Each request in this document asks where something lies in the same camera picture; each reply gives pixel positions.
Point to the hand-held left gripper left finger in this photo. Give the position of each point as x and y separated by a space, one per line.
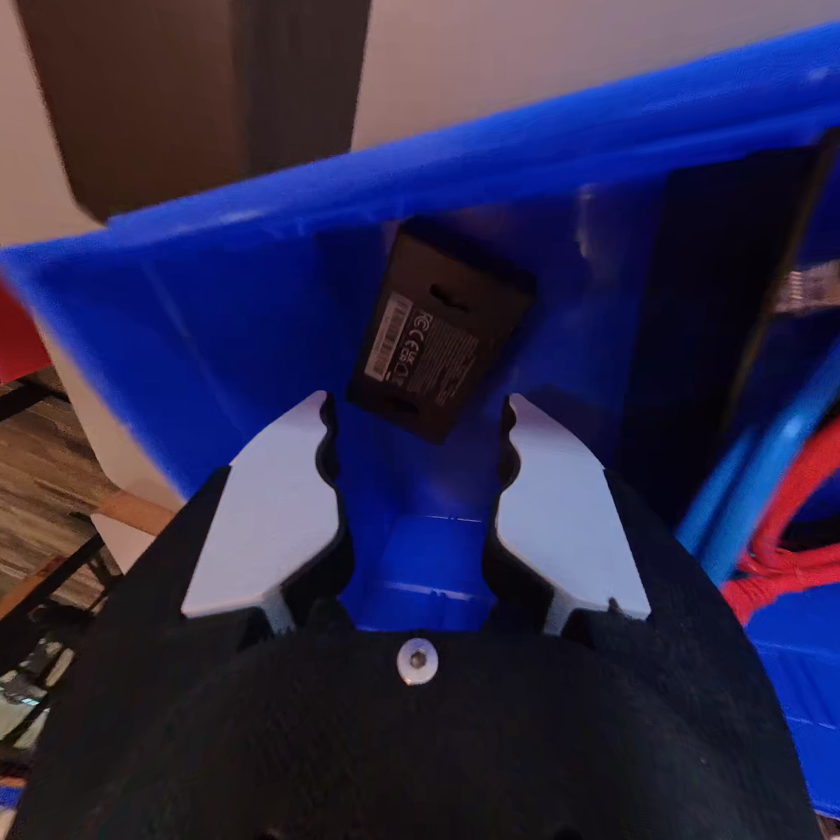
262 525

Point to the red bin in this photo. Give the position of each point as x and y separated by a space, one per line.
18 334

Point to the black network switch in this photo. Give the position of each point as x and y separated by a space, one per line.
439 334

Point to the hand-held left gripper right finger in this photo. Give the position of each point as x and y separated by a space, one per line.
564 518

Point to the black flat panel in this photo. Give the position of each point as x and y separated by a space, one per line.
715 328

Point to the blue plastic bin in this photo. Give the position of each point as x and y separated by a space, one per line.
229 315

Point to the black metal table frame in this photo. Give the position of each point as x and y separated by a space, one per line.
59 584

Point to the brown cardboard box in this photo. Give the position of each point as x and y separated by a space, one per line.
164 98

